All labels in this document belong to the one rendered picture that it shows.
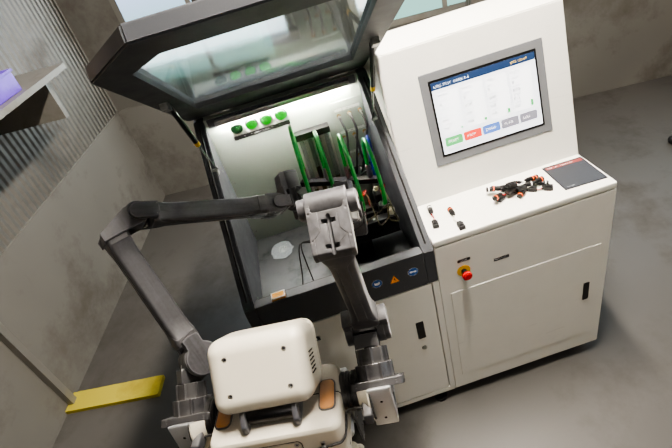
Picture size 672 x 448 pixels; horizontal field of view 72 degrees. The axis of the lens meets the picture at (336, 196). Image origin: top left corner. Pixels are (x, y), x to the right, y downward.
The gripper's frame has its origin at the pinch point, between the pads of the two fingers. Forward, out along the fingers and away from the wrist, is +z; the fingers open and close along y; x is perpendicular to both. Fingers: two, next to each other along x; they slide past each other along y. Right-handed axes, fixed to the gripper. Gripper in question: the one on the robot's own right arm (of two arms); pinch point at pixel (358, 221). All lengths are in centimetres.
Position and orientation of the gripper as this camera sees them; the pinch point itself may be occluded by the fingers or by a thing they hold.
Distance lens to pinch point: 145.4
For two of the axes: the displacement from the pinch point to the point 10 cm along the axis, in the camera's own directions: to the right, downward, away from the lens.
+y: -1.4, -9.8, 1.6
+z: 1.9, 1.3, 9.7
